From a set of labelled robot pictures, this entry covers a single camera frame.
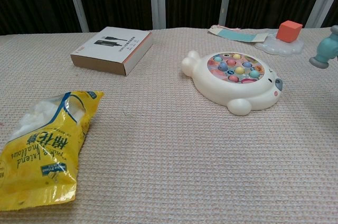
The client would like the white seal fishing toy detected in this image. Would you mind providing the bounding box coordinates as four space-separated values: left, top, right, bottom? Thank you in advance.
181 50 285 117

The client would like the beige woven tablecloth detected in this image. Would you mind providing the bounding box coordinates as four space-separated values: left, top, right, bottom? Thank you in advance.
0 26 338 224

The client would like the pink paper strip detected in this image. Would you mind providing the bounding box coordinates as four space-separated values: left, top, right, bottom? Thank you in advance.
210 24 241 31

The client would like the teal and beige paper card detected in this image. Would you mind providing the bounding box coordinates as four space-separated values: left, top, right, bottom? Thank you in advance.
207 26 268 42

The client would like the translucent white cloud-shaped tray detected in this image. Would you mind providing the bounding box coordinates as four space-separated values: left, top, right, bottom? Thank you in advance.
254 30 305 57

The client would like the yellow marshmallow snack bag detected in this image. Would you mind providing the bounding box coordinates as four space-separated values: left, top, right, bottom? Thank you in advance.
0 90 105 205

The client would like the orange foam cube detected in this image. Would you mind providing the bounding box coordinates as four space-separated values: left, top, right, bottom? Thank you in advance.
276 20 303 44

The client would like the white cardboard cable box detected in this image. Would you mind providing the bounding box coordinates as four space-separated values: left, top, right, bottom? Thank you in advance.
70 26 154 77

